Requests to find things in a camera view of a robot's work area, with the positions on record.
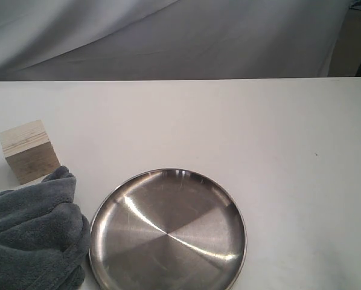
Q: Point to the light wooden cube block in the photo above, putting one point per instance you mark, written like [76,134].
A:
[28,151]

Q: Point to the round stainless steel plate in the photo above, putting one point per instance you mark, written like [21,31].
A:
[168,229]

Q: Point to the white backdrop cloth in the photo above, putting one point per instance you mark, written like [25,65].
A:
[167,40]

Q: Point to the grey-blue fleece towel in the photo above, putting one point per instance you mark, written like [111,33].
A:
[44,237]

